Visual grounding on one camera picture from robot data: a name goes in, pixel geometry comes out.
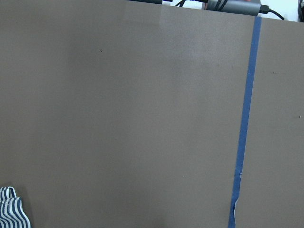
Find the striped polo shirt white collar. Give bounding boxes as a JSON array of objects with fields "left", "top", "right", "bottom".
[{"left": 0, "top": 186, "right": 32, "bottom": 228}]

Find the black power strip near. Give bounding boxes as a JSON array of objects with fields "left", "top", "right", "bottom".
[{"left": 204, "top": 0, "right": 270, "bottom": 16}]

